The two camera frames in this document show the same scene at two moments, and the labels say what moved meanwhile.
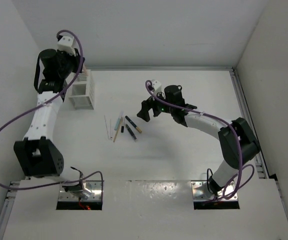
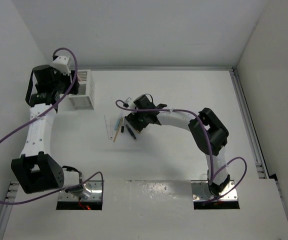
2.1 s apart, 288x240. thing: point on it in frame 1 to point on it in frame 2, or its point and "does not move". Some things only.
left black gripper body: [69, 63] to [62, 81]
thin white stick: [107, 129] does not move
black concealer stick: [130, 132] does not move
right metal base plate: [201, 191] does not move
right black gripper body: [158, 106] to [139, 119]
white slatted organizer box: [81, 92] does not move
